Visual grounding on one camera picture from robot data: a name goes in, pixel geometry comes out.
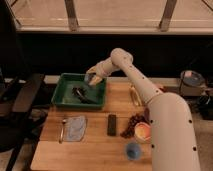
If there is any black rectangular block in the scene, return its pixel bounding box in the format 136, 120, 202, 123
107, 114, 117, 136

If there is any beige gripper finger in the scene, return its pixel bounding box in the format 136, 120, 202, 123
89, 76, 102, 86

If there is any blue cloth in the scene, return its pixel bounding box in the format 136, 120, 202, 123
65, 116, 87, 142

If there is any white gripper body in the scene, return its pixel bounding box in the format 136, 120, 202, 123
86, 65, 104, 77

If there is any blue small cup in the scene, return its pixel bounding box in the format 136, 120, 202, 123
125, 142, 142, 160

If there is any green plastic tray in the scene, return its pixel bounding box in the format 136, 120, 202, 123
51, 73, 106, 110

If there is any dark utensil in tray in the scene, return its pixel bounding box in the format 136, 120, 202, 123
72, 87, 95, 104

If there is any wooden cutting board table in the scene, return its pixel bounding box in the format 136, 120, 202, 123
31, 82, 152, 171

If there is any metal spoon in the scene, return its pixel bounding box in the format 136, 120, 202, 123
59, 118, 67, 144

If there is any purple bowl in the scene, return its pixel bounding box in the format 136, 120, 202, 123
144, 108, 149, 123

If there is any dark red grape bunch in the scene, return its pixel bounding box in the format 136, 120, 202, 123
120, 114, 144, 138

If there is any black chair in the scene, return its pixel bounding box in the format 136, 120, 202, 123
0, 0, 46, 171

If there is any yellow orange cup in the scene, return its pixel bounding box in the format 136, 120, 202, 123
134, 122, 151, 142

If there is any blue sponge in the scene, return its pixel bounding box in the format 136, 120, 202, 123
84, 73, 94, 84

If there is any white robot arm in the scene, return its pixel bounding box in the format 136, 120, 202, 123
86, 48, 201, 171

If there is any blue bowl in background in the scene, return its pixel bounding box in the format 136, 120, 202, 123
180, 70, 204, 87

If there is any pale yellow stick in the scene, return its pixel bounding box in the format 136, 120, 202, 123
130, 86, 142, 106

